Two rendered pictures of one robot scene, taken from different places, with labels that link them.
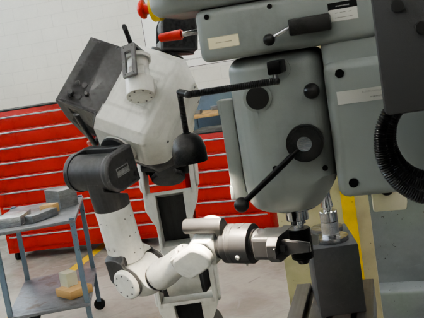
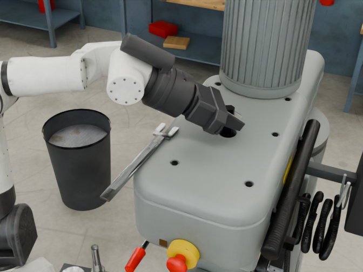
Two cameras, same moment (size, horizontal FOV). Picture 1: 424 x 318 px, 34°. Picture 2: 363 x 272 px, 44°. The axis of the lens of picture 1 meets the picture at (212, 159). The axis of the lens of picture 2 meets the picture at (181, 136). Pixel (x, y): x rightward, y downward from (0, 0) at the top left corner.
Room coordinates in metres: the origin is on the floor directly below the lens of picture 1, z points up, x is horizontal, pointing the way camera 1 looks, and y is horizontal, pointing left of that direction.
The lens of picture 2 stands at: (1.42, 0.61, 2.43)
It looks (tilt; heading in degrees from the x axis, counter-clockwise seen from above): 36 degrees down; 278
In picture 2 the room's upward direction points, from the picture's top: 1 degrees clockwise
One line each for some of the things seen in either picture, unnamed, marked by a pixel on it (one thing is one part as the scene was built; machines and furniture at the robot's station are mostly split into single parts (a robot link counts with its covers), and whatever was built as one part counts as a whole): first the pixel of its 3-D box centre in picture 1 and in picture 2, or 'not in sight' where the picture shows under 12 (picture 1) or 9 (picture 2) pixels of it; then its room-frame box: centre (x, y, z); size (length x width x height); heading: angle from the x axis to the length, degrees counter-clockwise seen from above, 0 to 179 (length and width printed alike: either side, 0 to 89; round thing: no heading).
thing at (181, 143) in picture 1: (188, 147); not in sight; (1.45, 0.04, 1.46); 0.07 x 0.07 x 0.06
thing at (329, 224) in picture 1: (329, 224); not in sight; (1.82, -0.28, 1.16); 0.05 x 0.05 x 0.06
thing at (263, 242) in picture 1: (262, 244); not in sight; (1.48, -0.08, 1.23); 0.13 x 0.12 x 0.10; 151
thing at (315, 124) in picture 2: not in sight; (293, 177); (1.28, -0.16, 1.79); 0.45 x 0.04 x 0.04; 76
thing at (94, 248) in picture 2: (325, 190); (96, 258); (1.82, -0.28, 1.25); 0.03 x 0.03 x 0.11
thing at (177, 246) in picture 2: (156, 6); (182, 254); (1.49, 0.07, 1.76); 0.06 x 0.02 x 0.06; 166
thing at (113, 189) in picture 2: not in sight; (140, 158); (1.59, -0.03, 1.89); 0.24 x 0.04 x 0.01; 73
